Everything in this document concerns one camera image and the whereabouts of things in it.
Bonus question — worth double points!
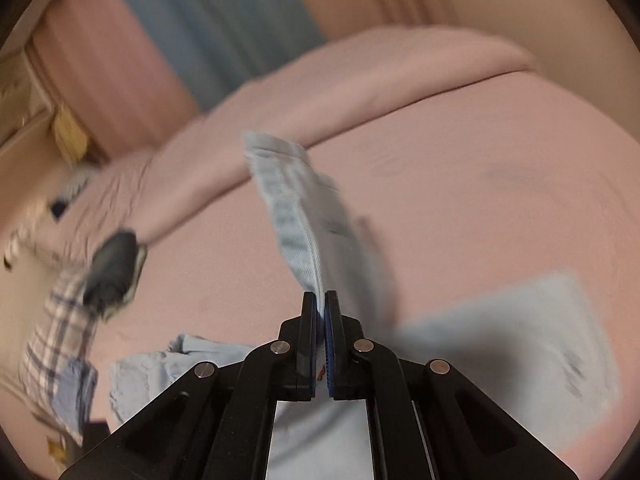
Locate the yellow box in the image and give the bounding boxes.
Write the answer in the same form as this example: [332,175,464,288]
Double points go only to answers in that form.
[52,102,95,165]

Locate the light blue denim pants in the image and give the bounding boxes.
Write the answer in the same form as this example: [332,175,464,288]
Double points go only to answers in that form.
[109,130,622,480]

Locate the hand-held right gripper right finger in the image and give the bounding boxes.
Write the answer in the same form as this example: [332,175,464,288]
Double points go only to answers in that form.
[324,289,581,480]

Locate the plaid cloth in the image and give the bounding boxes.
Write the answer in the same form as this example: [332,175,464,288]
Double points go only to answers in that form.
[20,267,101,446]

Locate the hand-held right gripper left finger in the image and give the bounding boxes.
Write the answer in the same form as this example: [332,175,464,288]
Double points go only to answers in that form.
[59,290,321,480]

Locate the pink duvet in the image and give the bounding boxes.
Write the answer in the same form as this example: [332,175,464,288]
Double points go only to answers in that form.
[132,24,540,248]

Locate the pink bed sheet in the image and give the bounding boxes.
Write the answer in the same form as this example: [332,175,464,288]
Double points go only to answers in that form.
[0,67,640,480]

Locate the blue curtain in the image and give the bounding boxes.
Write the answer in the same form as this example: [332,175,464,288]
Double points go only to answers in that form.
[102,0,328,113]

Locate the wooden bedside shelf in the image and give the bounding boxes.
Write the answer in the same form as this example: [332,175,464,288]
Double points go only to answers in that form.
[0,42,108,221]

